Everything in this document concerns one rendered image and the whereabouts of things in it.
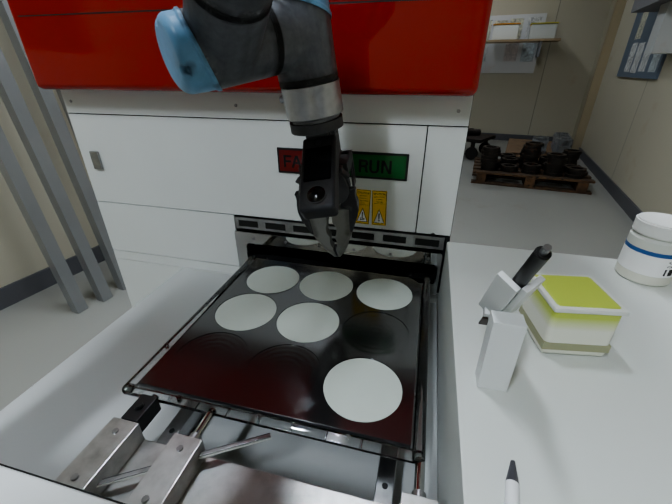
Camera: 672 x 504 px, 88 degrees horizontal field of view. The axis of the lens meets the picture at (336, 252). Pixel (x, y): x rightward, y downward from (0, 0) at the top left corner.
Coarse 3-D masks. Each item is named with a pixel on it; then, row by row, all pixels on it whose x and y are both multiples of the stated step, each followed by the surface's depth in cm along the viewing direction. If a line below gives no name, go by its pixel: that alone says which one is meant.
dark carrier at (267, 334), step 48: (240, 288) 64; (192, 336) 53; (240, 336) 53; (336, 336) 53; (384, 336) 53; (144, 384) 45; (192, 384) 45; (240, 384) 45; (288, 384) 45; (384, 432) 39
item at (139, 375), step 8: (248, 264) 72; (240, 272) 69; (232, 280) 66; (224, 288) 64; (216, 296) 62; (208, 304) 60; (200, 312) 58; (192, 320) 56; (184, 328) 54; (176, 336) 52; (168, 344) 51; (160, 352) 49; (152, 360) 48; (144, 368) 47; (136, 376) 46; (136, 384) 45
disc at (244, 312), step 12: (228, 300) 61; (240, 300) 61; (252, 300) 61; (264, 300) 61; (216, 312) 58; (228, 312) 58; (240, 312) 58; (252, 312) 58; (264, 312) 58; (228, 324) 55; (240, 324) 55; (252, 324) 55
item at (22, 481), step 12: (0, 468) 29; (0, 480) 29; (12, 480) 29; (24, 480) 29; (36, 480) 29; (0, 492) 28; (12, 492) 28; (24, 492) 28; (36, 492) 28; (48, 492) 28; (60, 492) 28; (72, 492) 28
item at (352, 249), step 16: (240, 240) 77; (256, 240) 76; (272, 240) 75; (288, 240) 74; (304, 240) 73; (240, 256) 79; (368, 256) 71; (384, 256) 70; (400, 256) 69; (416, 256) 69; (432, 256) 68; (432, 288) 71
